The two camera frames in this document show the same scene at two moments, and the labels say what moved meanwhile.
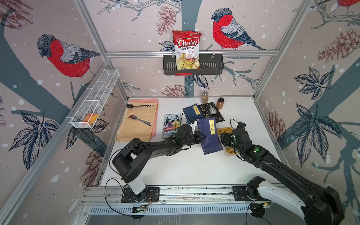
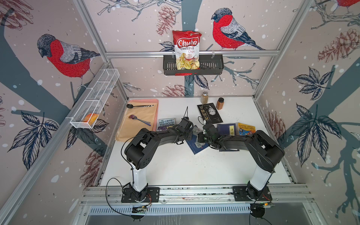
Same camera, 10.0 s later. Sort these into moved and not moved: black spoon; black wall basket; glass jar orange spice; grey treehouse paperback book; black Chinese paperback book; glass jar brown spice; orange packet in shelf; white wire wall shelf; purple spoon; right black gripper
Moved: grey treehouse paperback book; right black gripper
Not moved: black spoon; black Chinese paperback book; glass jar brown spice; purple spoon; orange packet in shelf; black wall basket; glass jar orange spice; white wire wall shelf
